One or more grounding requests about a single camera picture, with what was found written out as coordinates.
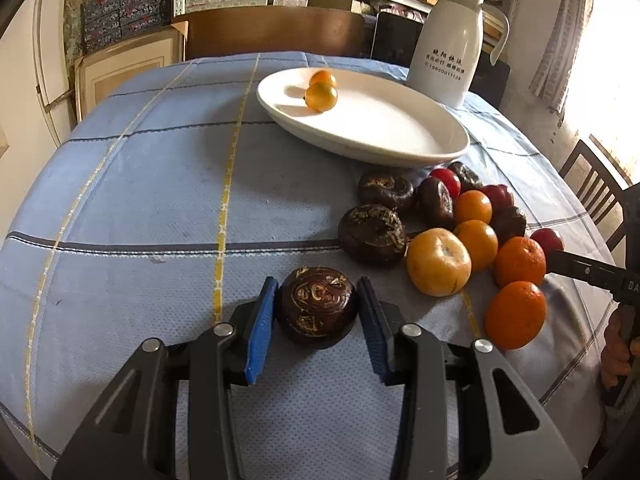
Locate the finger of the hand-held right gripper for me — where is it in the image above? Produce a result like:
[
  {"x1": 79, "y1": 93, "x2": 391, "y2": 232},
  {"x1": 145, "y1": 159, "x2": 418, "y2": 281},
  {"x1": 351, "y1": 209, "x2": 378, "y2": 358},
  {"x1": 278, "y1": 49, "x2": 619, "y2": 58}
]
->
[{"x1": 546, "y1": 250, "x2": 621, "y2": 292}]

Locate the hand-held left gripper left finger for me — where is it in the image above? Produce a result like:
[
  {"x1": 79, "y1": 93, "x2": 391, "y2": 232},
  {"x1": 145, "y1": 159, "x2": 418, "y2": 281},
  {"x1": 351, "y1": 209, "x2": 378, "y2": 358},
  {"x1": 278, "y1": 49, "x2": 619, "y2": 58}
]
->
[{"x1": 52, "y1": 276, "x2": 279, "y2": 480}]

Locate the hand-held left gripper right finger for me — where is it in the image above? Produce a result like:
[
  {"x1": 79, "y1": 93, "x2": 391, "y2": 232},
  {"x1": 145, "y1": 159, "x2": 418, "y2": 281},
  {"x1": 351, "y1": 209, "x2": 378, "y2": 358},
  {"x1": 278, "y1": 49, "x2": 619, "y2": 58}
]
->
[{"x1": 356, "y1": 276, "x2": 583, "y2": 480}]

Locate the dark brown water chestnut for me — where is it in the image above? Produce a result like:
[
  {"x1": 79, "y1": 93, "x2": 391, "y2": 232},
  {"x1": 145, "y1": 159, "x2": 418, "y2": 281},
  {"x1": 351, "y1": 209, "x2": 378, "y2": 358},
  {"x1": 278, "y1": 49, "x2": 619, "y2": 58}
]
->
[
  {"x1": 357, "y1": 170, "x2": 416, "y2": 212},
  {"x1": 276, "y1": 266, "x2": 360, "y2": 348},
  {"x1": 337, "y1": 204, "x2": 407, "y2": 267},
  {"x1": 417, "y1": 176, "x2": 456, "y2": 229},
  {"x1": 447, "y1": 161, "x2": 483, "y2": 193},
  {"x1": 491, "y1": 206, "x2": 528, "y2": 248}
]

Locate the small orange tangerine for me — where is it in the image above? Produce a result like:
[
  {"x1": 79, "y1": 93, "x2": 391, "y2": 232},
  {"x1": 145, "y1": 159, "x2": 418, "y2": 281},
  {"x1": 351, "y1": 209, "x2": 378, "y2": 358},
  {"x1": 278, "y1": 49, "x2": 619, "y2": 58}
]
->
[{"x1": 453, "y1": 189, "x2": 493, "y2": 225}]

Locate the white oval plate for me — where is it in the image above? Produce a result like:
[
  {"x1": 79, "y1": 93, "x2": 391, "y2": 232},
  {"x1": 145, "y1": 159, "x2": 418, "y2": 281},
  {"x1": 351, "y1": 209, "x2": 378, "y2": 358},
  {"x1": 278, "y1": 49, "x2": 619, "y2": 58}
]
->
[{"x1": 256, "y1": 67, "x2": 471, "y2": 168}]

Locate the person's right hand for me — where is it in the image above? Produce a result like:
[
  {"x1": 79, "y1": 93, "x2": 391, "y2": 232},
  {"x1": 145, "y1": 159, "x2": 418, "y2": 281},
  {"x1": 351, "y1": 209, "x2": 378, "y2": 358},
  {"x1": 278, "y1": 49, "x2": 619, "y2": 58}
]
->
[{"x1": 600, "y1": 305, "x2": 640, "y2": 389}]

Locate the dark wooden slatted chair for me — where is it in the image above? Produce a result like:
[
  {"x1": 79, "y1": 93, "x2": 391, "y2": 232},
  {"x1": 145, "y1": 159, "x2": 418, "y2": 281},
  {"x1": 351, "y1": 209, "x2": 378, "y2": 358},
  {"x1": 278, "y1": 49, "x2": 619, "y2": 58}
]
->
[{"x1": 559, "y1": 139, "x2": 633, "y2": 253}]

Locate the blue checked tablecloth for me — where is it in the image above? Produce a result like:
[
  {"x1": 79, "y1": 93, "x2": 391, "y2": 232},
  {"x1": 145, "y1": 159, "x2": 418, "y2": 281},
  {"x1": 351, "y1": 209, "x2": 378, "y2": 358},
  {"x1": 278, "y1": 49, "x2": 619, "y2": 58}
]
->
[{"x1": 0, "y1": 50, "x2": 626, "y2": 480}]

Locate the white patterned curtain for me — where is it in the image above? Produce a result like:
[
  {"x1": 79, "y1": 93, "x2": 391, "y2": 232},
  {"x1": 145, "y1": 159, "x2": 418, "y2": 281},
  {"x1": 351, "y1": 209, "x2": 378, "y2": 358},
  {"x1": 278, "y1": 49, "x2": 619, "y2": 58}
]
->
[{"x1": 529, "y1": 0, "x2": 596, "y2": 111}]

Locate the white thermos jug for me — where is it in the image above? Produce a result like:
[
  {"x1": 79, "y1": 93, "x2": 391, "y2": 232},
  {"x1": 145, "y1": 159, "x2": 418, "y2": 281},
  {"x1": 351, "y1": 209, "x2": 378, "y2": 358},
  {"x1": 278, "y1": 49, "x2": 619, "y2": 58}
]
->
[{"x1": 405, "y1": 0, "x2": 511, "y2": 109}]

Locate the black box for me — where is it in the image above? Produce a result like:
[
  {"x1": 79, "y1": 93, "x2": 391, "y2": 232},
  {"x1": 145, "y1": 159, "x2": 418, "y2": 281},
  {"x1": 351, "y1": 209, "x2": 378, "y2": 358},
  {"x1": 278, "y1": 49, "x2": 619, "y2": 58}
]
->
[{"x1": 370, "y1": 5, "x2": 426, "y2": 66}]

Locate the brown wooden chair back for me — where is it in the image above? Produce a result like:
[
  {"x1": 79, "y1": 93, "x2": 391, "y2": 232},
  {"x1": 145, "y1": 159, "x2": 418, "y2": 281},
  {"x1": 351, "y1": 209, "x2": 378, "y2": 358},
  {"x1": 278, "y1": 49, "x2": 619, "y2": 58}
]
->
[{"x1": 172, "y1": 6, "x2": 368, "y2": 61}]

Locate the stack of blue patterned boxes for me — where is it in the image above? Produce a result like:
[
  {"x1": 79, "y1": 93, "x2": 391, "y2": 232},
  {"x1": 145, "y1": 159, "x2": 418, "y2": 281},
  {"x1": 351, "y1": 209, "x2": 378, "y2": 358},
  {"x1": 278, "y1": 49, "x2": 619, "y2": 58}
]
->
[{"x1": 82, "y1": 0, "x2": 173, "y2": 53}]

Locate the pale picture frame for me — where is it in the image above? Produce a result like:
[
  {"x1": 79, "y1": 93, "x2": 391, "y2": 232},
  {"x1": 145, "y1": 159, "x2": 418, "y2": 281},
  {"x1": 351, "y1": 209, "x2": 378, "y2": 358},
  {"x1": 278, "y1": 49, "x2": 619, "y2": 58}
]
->
[{"x1": 75, "y1": 21, "x2": 190, "y2": 123}]

